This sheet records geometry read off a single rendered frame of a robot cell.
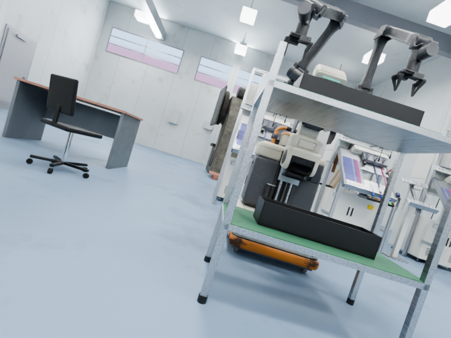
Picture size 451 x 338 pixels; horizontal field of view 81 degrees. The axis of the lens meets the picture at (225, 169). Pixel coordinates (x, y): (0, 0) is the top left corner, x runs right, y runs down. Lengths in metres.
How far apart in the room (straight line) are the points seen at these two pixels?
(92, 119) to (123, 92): 8.04
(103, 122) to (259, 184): 2.93
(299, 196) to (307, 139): 0.50
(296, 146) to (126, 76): 11.14
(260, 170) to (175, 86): 10.15
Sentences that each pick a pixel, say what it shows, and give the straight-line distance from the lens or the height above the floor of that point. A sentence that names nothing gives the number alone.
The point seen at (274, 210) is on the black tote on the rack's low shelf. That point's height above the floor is 0.43.
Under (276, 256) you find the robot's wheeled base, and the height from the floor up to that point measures 0.07.
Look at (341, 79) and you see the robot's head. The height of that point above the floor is 1.30.
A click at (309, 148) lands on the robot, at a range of 1.89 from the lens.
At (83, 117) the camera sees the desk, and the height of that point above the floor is 0.53.
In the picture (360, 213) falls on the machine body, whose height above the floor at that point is 0.41.
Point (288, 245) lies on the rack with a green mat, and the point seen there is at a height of 0.34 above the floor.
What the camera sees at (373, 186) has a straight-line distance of 3.84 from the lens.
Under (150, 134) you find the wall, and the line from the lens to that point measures 11.88.
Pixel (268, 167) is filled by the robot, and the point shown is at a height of 0.62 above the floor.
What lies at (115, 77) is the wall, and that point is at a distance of 12.69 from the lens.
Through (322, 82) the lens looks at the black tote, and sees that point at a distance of 1.31.
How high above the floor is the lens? 0.60
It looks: 3 degrees down
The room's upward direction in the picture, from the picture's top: 17 degrees clockwise
